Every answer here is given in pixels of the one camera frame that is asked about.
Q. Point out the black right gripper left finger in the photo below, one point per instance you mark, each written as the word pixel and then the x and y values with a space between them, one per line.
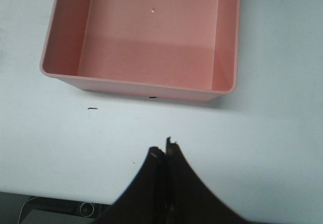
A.
pixel 144 199

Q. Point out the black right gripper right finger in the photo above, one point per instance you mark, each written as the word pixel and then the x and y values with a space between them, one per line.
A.
pixel 191 201

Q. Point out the pink plastic bin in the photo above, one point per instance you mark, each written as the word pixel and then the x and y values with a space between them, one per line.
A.
pixel 173 49

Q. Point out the front camera device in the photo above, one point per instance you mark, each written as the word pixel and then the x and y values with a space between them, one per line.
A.
pixel 80 209

